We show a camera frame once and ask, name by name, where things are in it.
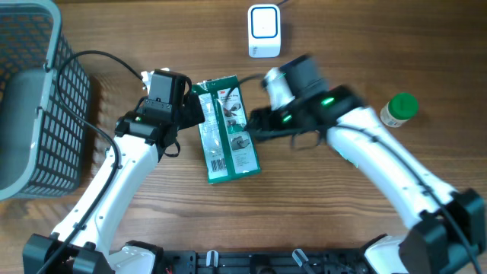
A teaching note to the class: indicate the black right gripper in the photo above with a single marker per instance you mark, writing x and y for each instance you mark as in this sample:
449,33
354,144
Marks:
266,119

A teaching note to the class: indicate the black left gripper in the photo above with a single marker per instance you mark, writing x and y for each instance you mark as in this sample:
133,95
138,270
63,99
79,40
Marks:
192,111

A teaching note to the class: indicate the green white packaged item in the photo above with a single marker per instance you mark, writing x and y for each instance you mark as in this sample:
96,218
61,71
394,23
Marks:
227,147

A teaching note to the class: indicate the green lid jar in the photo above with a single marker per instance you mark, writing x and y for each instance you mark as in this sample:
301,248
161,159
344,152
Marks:
400,109

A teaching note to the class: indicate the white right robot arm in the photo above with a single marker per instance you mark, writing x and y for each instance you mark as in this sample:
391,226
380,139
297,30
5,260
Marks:
446,228

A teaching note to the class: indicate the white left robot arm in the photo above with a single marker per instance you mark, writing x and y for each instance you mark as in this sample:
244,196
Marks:
81,242

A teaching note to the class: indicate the white barcode scanner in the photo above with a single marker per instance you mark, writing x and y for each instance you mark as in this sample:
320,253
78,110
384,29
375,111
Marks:
264,31

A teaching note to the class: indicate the grey plastic shopping basket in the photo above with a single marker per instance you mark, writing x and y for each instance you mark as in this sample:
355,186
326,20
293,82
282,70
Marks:
41,145

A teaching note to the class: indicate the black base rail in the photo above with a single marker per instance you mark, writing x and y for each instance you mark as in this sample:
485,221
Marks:
341,261

